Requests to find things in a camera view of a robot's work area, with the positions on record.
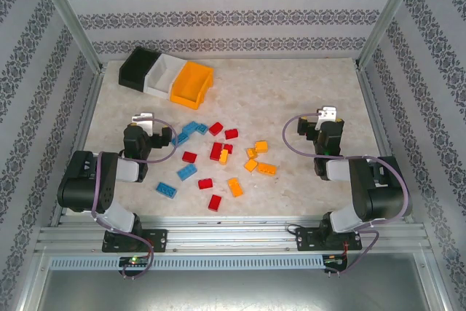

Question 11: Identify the black plastic bin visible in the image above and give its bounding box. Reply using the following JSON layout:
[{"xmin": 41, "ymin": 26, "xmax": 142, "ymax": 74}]
[{"xmin": 118, "ymin": 46, "xmax": 162, "ymax": 92}]

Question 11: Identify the white plastic bin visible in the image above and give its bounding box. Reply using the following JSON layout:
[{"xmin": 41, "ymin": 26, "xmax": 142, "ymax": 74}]
[{"xmin": 143, "ymin": 53, "xmax": 187, "ymax": 100}]

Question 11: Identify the orange plastic bin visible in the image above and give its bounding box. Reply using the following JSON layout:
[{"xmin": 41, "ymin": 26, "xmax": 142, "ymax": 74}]
[{"xmin": 168, "ymin": 60, "xmax": 216, "ymax": 111}]

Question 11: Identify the grey metal shelf sheet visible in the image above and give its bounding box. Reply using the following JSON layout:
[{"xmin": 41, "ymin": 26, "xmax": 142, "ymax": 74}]
[{"xmin": 34, "ymin": 252, "xmax": 447, "ymax": 311}]

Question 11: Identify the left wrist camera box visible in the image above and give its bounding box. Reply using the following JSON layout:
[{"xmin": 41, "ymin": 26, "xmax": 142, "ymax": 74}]
[{"xmin": 130, "ymin": 111, "xmax": 156, "ymax": 134}]

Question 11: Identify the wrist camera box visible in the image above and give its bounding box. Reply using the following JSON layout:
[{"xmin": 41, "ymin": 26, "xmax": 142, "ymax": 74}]
[
  {"xmin": 315, "ymin": 106, "xmax": 338, "ymax": 132},
  {"xmin": 130, "ymin": 111, "xmax": 156, "ymax": 134}
]

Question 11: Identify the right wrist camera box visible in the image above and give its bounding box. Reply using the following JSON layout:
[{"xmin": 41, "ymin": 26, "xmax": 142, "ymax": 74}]
[{"xmin": 315, "ymin": 106, "xmax": 338, "ymax": 132}]

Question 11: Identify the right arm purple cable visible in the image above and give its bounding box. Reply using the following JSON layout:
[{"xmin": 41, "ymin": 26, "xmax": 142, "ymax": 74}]
[{"xmin": 283, "ymin": 114, "xmax": 411, "ymax": 278}]

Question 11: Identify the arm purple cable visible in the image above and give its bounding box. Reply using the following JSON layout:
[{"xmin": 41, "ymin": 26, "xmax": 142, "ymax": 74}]
[
  {"xmin": 90, "ymin": 117, "xmax": 180, "ymax": 280},
  {"xmin": 283, "ymin": 114, "xmax": 411, "ymax": 278}
]

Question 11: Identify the aluminium table side rail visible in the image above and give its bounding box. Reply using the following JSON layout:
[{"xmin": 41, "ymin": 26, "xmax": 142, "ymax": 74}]
[
  {"xmin": 49, "ymin": 65, "xmax": 107, "ymax": 228},
  {"xmin": 355, "ymin": 63, "xmax": 416, "ymax": 225}
]

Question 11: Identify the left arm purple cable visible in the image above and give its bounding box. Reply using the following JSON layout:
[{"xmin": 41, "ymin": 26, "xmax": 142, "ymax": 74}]
[{"xmin": 90, "ymin": 117, "xmax": 180, "ymax": 280}]

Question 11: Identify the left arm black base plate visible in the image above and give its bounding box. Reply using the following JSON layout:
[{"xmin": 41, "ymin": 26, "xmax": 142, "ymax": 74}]
[{"xmin": 101, "ymin": 229, "xmax": 169, "ymax": 253}]

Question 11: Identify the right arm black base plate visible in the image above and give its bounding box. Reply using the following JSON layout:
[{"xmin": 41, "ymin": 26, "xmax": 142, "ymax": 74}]
[{"xmin": 295, "ymin": 227, "xmax": 363, "ymax": 253}]

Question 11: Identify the aluminium mounting rail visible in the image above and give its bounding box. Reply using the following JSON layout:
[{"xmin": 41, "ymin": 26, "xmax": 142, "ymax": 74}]
[{"xmin": 34, "ymin": 215, "xmax": 427, "ymax": 253}]

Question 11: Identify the aluminium frame post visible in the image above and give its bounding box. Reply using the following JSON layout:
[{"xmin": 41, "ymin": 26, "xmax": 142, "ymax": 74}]
[
  {"xmin": 355, "ymin": 0, "xmax": 425, "ymax": 68},
  {"xmin": 28, "ymin": 0, "xmax": 106, "ymax": 74}
]

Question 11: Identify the slotted grey cable duct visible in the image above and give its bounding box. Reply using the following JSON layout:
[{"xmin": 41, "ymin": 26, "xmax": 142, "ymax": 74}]
[{"xmin": 49, "ymin": 255, "xmax": 325, "ymax": 271}]

